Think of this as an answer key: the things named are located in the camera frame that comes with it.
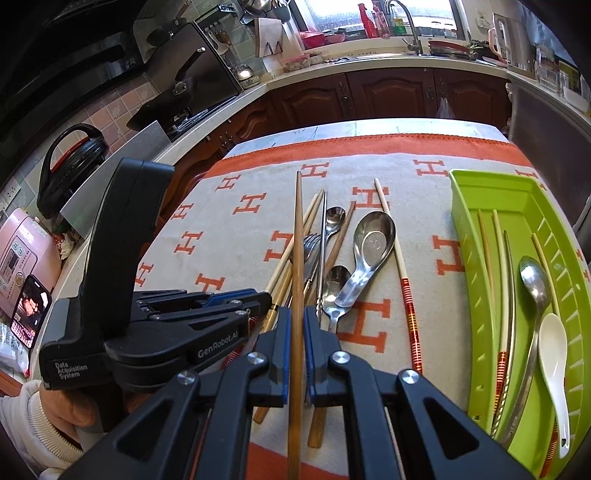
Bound dark wooden chopstick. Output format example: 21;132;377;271
305;200;357;305
286;171;306;480

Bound pale cutting board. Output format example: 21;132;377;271
254;16;302;59

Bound black red pressure cooker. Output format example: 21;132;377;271
36;124;108;220

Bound black gas stove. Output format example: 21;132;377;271
166;104;241;139

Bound green plastic utensil tray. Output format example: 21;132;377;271
449;168;591;480

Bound wide steel soup spoon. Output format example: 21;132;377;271
333;211;398;308

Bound orange grey printed blanket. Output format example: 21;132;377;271
131;134;591;480

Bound steel chopstick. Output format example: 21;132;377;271
315;190;329;324
492;230;517;441

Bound steel faucet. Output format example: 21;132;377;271
385;0;424;55

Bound stainless steel splash panel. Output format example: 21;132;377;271
59;119;172;241

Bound red pan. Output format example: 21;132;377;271
427;39;478;59

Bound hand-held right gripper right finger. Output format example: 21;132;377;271
304;307;536;480

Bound small steel spoon wooden handle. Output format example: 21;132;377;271
314;207;347;296
308;265;352;449

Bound red spray bottle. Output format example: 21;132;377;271
358;3;380;39

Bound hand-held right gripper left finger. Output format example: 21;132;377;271
58;307;293;480

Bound pink lidded food container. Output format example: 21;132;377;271
281;53;311;73

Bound steel fork wooden handle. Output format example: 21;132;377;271
253;233;322;425

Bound black range hood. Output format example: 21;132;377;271
0;0;153;153

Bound dark glass stove shield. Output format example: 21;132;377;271
134;21;243;121

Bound brown wooden kitchen cabinets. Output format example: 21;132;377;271
157;67;511;217

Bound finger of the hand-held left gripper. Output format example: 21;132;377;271
152;293;273;333
134;288;259;315

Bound white ceramic spoon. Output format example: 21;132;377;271
538;313;571;460

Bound large steel spoon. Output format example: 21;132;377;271
490;255;553;448

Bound plain light bamboo chopstick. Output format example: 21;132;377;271
476;210;497;308

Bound kitchen window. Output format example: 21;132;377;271
302;0;467;40

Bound steel electric kettle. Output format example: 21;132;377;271
488;13;533;71

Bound glass jar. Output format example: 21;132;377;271
536;44;561;88

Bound black smartphone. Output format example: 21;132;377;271
11;274;52;350

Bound black frying pan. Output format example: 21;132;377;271
126;46;207;133

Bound person's left hand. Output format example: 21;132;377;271
39;388;95;439

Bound pink kitchen appliance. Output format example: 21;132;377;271
0;207;63;319

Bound light bamboo chopstick dark band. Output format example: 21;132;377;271
259;191;321;334

